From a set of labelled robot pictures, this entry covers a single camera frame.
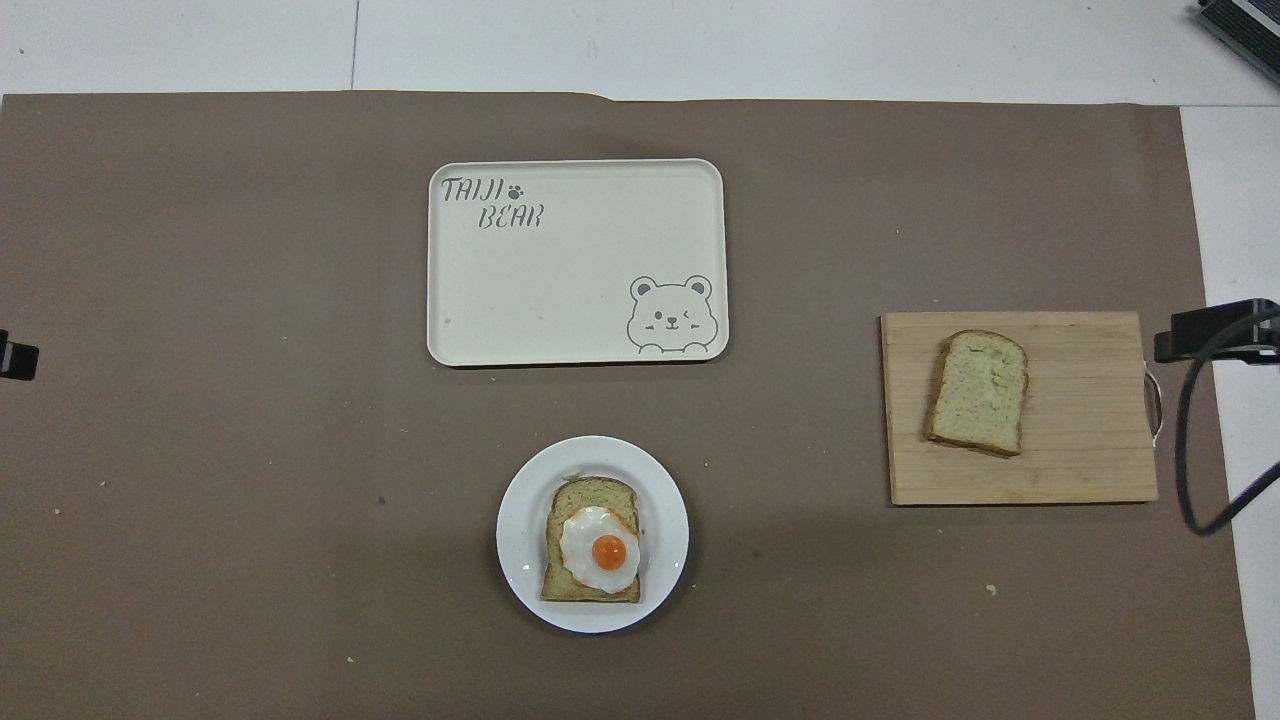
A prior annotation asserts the white round plate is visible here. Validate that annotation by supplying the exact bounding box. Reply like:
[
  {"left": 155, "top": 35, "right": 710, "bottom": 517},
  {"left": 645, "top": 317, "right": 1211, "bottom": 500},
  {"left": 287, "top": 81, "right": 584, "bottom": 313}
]
[{"left": 496, "top": 435, "right": 691, "bottom": 635}]

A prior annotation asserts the dark striped box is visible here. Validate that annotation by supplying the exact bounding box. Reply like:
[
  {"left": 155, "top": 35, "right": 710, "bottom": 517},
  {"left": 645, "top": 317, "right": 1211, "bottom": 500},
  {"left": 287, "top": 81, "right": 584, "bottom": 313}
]
[{"left": 1196, "top": 0, "right": 1280, "bottom": 73}]

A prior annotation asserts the black cable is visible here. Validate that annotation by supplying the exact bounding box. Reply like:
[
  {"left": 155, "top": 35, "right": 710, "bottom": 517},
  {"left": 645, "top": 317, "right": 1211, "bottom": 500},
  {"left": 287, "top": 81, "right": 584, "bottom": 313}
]
[{"left": 1174, "top": 305, "right": 1280, "bottom": 537}]

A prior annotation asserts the fried egg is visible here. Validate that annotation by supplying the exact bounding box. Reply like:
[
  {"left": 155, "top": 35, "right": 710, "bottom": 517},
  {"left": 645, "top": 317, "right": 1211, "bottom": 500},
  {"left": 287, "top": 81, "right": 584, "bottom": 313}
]
[{"left": 559, "top": 506, "right": 641, "bottom": 595}]

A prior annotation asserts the bread slice under egg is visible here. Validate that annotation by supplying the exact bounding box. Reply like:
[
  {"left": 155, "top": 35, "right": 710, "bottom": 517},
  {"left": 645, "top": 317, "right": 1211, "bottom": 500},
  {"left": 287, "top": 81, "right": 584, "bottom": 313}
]
[{"left": 540, "top": 476, "right": 642, "bottom": 605}]

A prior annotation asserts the wooden cutting board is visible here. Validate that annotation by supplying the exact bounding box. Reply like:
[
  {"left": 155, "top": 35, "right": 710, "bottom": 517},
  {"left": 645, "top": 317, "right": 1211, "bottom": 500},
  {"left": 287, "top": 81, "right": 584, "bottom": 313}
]
[{"left": 879, "top": 311, "right": 1164, "bottom": 507}]

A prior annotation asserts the cream tray with bear print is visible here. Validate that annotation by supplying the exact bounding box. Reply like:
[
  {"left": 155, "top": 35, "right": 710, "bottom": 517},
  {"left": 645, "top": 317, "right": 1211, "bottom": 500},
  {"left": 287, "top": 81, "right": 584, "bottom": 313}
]
[{"left": 426, "top": 158, "right": 731, "bottom": 369}]

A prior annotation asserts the black stand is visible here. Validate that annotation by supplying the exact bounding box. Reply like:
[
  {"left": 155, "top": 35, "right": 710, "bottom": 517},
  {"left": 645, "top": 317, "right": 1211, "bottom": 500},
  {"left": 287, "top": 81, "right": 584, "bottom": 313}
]
[
  {"left": 0, "top": 329, "right": 40, "bottom": 381},
  {"left": 1154, "top": 298, "right": 1280, "bottom": 365}
]

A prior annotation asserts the plain bread slice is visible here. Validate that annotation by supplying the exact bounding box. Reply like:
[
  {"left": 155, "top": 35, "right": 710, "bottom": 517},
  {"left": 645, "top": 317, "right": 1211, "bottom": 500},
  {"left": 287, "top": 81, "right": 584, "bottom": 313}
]
[{"left": 924, "top": 330, "right": 1030, "bottom": 459}]

